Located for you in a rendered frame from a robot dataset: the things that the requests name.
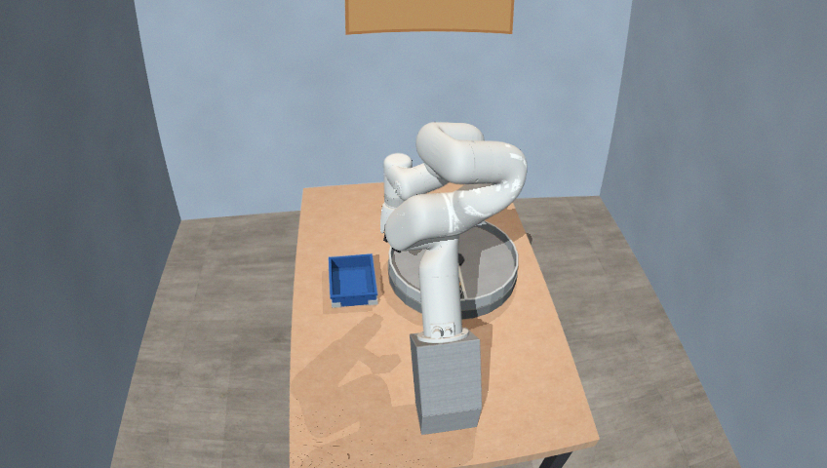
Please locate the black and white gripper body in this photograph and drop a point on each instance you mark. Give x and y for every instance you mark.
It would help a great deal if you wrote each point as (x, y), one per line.
(385, 213)

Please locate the blue crate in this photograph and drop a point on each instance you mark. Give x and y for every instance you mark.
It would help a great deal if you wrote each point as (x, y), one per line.
(351, 274)

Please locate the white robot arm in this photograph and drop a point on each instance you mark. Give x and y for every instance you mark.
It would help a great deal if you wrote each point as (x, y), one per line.
(493, 174)

